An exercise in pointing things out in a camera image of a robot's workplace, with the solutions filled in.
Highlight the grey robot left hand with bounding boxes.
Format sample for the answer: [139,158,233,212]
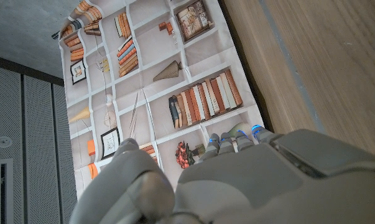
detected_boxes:
[69,124,375,224]

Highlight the printed bookshelf backdrop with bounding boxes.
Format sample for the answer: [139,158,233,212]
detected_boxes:
[58,0,271,200]

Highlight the dark perforated cabinet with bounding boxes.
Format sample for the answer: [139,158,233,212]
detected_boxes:
[0,52,79,224]

